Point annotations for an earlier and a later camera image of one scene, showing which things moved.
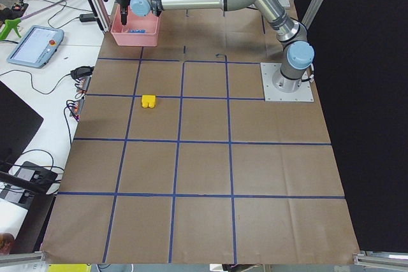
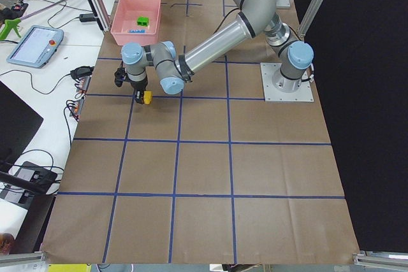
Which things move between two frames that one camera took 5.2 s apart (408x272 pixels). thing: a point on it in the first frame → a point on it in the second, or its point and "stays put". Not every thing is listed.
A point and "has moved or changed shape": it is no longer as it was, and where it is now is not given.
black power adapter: [87, 18] stays put
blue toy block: [138, 30] stays put
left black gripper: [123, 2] → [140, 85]
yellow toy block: [148, 100] has moved or changed shape
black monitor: [18, 123] stays put
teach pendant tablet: [37, 47] stays put
